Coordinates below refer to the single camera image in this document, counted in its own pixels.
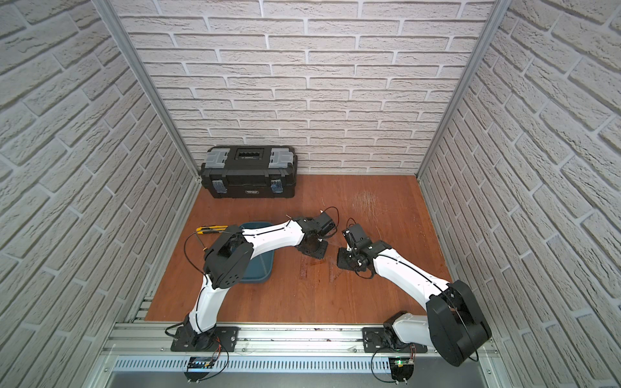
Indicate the controller board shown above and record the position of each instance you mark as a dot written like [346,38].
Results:
[401,369]
[200,368]

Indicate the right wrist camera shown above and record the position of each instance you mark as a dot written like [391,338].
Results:
[356,238]

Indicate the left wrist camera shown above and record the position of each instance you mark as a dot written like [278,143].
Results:
[323,226]

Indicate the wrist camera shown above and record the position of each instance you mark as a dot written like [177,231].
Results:
[323,226]
[356,238]

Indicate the teal plastic storage box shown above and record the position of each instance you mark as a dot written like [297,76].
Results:
[260,268]

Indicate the aluminium front rail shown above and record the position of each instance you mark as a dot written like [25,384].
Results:
[252,339]

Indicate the black plastic toolbox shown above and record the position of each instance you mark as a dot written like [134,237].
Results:
[250,171]

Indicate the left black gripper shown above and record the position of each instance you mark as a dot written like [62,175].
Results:
[315,245]

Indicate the yellow black utility knife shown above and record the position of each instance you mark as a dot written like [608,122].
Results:
[211,229]

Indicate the left controller board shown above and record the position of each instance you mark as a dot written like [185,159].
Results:
[200,368]

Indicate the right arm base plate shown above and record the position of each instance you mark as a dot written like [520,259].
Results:
[385,340]

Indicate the right controller board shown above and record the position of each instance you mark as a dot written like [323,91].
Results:
[401,369]

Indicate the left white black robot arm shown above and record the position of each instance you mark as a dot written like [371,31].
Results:
[227,260]

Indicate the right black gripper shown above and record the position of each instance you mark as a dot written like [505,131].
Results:
[341,262]

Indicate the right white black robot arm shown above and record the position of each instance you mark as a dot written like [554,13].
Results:
[455,325]

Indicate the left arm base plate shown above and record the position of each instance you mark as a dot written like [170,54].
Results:
[204,338]

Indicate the small clear triangle ruler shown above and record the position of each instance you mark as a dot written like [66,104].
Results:
[333,273]

